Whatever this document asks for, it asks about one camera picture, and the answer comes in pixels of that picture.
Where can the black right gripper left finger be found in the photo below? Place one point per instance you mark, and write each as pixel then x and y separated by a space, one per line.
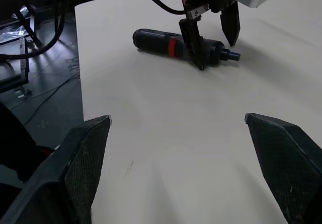
pixel 75 173

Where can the black electric screwdriver red band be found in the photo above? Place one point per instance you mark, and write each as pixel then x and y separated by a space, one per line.
pixel 156 42

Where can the dark robot body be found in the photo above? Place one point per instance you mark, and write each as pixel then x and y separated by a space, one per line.
pixel 17 143

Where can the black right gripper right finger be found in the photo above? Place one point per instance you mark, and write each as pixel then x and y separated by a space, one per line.
pixel 289 163

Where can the black metal stand frame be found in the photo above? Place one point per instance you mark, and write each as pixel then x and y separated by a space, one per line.
pixel 23 65

